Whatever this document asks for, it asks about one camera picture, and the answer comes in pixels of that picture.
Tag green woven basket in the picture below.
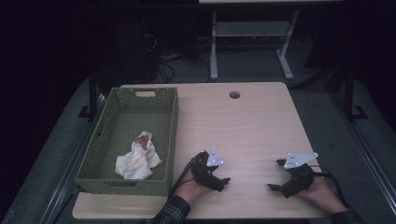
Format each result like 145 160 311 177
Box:
74 87 180 197

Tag black metal stand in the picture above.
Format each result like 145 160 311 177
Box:
342 66 369 122
78 69 101 122

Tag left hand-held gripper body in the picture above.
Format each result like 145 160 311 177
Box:
190 147 225 192

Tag black floor cables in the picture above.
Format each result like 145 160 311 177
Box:
143 34 213 84

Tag person's right hand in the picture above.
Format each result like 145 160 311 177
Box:
297 176 348 214

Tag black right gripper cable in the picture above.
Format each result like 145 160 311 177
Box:
309 164 354 216

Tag grey metal table frame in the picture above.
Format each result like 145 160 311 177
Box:
209 8 300 81

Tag stained white cloth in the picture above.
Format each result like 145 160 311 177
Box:
115 131 163 181

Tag person's left hand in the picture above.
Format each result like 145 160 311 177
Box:
174 178 213 204

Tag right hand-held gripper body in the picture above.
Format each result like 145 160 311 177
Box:
279 152 319 200

